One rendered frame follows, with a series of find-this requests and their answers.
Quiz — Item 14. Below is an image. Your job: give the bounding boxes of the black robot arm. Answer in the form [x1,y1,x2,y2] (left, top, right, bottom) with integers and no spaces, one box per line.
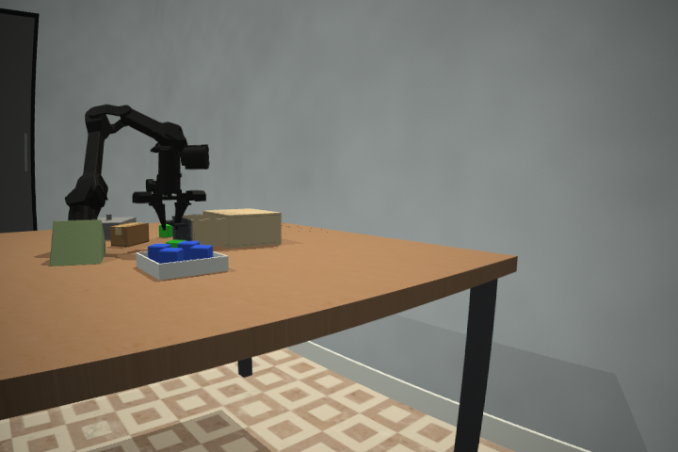
[65,105,209,220]

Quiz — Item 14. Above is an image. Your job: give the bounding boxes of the blue block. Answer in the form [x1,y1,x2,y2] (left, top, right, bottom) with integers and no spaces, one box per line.
[148,244,170,263]
[190,245,213,260]
[159,248,184,264]
[177,241,200,261]

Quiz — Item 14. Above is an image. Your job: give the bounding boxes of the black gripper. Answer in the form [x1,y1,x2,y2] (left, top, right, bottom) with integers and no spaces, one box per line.
[132,169,206,231]

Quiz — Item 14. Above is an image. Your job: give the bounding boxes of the brown cardboard box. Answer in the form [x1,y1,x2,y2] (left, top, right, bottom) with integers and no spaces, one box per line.
[110,222,149,247]

